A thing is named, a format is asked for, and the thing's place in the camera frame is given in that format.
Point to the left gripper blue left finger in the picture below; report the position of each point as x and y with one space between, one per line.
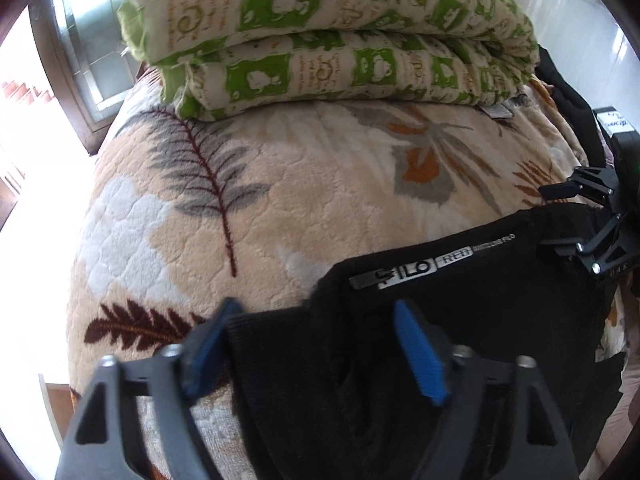
105 438

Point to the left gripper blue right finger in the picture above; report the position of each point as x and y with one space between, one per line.
499 420

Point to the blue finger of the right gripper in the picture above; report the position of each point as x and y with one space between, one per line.
559 191

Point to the black pants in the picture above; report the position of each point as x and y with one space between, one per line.
323 390

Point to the black garment near pillow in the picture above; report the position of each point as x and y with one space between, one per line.
574 108

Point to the leaf patterned fleece blanket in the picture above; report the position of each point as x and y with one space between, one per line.
259 207

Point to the green patterned folded quilt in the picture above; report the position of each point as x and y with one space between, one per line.
218 58

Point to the wooden framed window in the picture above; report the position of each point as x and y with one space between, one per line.
86 61

